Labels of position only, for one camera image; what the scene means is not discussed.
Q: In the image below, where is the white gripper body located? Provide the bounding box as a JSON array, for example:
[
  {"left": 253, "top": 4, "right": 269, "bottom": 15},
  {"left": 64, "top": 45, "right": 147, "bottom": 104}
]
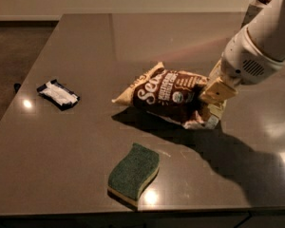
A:
[{"left": 221, "top": 26, "right": 285, "bottom": 86}]

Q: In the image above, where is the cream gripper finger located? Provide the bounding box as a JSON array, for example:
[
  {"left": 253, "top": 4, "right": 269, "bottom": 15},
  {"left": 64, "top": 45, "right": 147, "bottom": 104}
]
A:
[
  {"left": 205, "top": 61, "right": 226, "bottom": 129},
  {"left": 199, "top": 77, "right": 238, "bottom": 104}
]

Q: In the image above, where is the brown chip bag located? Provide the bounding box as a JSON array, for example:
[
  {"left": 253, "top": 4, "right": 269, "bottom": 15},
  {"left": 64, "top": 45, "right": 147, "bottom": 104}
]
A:
[{"left": 112, "top": 62, "right": 208, "bottom": 129}]

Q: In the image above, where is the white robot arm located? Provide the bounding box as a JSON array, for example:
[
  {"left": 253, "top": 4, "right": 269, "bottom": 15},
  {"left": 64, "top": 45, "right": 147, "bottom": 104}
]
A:
[{"left": 199, "top": 0, "right": 285, "bottom": 129}]

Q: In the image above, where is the green and yellow sponge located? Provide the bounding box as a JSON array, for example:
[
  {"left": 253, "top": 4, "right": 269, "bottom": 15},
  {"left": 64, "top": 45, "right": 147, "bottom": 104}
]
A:
[{"left": 107, "top": 142, "right": 160, "bottom": 207}]

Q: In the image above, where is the small black object at table edge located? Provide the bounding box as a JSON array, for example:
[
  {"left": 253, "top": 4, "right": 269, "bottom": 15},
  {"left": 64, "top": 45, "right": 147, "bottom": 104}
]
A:
[{"left": 13, "top": 83, "right": 21, "bottom": 93}]

